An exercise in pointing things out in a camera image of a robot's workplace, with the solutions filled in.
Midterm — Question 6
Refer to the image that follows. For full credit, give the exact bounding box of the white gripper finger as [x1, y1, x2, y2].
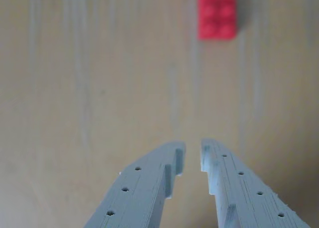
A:
[83, 141, 187, 228]
[200, 137, 312, 228]

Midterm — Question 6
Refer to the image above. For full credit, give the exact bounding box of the red lego block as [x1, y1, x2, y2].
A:
[198, 0, 238, 40]

